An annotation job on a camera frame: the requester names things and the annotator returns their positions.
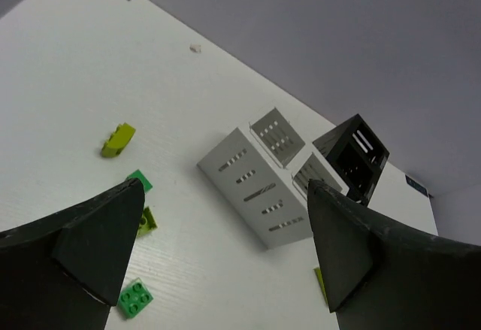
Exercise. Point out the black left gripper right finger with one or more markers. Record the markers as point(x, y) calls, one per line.
point(382, 274)

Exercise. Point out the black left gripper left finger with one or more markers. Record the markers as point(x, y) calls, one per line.
point(66, 270)

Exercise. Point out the lime square lego brick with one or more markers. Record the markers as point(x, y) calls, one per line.
point(147, 223)

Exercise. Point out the lime curved lego brick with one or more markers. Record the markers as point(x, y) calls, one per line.
point(118, 141)

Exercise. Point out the green 2x4 lego plate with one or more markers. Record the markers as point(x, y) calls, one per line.
point(318, 274)

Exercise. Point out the green 2x2 lego brick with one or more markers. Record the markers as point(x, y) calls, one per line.
point(134, 298)

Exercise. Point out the blue corner label right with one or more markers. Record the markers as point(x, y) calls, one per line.
point(417, 186)

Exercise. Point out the black two-compartment container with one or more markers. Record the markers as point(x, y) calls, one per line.
point(356, 154)

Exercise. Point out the green sloped lego brick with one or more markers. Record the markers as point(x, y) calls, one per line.
point(137, 174)

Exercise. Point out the white two-compartment container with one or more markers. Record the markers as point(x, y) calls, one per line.
point(263, 168)

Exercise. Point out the white paper scrap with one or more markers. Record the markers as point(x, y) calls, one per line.
point(195, 48)

